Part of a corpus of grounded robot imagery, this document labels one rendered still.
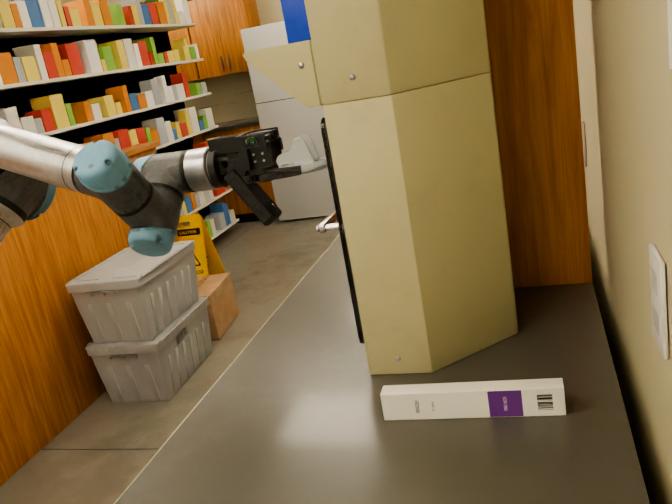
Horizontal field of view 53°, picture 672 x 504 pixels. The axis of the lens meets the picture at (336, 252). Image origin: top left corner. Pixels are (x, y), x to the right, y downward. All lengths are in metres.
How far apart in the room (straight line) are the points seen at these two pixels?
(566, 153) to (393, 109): 0.48
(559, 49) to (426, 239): 0.49
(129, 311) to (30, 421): 0.64
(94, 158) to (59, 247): 2.51
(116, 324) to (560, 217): 2.42
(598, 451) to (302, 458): 0.40
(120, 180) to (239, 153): 0.20
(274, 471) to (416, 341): 0.33
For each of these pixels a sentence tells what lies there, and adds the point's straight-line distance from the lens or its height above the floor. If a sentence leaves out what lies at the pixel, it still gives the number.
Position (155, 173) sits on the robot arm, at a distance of 1.21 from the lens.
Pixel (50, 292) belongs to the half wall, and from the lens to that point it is 3.51.
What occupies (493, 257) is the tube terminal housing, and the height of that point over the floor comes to 1.10.
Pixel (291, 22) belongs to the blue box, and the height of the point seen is 1.55.
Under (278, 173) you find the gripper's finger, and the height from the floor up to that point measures 1.31.
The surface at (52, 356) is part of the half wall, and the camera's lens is 3.51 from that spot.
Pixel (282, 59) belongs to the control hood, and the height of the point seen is 1.49.
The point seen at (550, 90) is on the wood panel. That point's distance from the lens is 1.41.
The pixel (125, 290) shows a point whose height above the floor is 0.60.
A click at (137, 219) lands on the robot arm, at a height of 1.29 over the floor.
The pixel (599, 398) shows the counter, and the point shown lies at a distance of 1.09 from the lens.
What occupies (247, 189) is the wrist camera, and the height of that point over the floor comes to 1.29.
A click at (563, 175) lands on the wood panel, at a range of 1.44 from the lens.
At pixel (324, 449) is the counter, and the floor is 0.94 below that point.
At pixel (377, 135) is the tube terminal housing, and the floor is 1.35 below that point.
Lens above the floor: 1.49
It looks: 16 degrees down
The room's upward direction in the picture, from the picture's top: 10 degrees counter-clockwise
